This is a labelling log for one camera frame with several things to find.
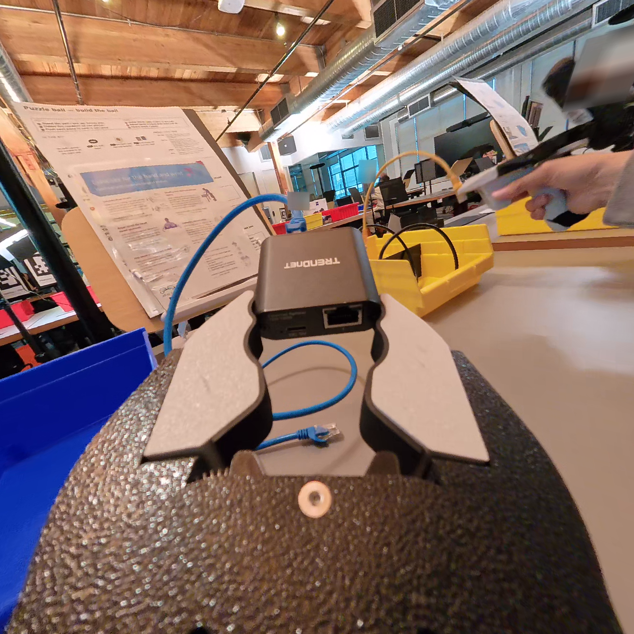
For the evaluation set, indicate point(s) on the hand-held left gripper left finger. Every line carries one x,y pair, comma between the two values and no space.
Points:
213,386

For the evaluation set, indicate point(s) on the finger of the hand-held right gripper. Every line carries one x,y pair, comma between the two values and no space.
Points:
478,187

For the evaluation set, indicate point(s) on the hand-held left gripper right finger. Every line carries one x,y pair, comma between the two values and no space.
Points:
426,391

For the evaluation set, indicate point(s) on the yellow plastic bin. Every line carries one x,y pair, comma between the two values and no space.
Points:
314,220
520,223
446,292

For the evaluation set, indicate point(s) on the black network adapter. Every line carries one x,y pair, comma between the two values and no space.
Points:
312,277

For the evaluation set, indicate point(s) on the person's right forearm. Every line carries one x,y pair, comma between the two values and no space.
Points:
621,193

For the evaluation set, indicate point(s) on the light grey desk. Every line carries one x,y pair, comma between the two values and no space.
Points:
545,346

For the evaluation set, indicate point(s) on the person's right hand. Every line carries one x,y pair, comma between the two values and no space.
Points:
579,181

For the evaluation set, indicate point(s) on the large black screen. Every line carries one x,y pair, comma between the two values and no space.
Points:
460,143

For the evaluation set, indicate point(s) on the laminated instruction sheet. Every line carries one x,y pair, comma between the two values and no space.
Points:
148,208
500,114

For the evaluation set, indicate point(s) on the white plastic board base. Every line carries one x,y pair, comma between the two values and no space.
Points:
218,293

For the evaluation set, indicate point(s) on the red plastic bin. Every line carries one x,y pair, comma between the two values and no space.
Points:
341,214
280,228

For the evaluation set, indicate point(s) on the papers in plastic sleeve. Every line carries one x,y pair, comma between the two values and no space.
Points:
94,277

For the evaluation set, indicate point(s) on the blue plastic bin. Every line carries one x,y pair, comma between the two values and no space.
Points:
49,421

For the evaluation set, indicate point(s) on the black white marker board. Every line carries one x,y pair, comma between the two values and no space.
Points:
39,267
10,282

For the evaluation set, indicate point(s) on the black stand pole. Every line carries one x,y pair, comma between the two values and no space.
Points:
49,247

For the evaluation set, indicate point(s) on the ceiling spot light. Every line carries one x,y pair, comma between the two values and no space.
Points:
280,29

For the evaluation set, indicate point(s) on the white ceiling access point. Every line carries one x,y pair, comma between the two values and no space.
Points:
230,5

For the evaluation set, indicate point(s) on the silver ventilation duct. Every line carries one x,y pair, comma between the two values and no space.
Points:
495,54

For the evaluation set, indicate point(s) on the black wall speaker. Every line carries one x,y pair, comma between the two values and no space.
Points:
286,144

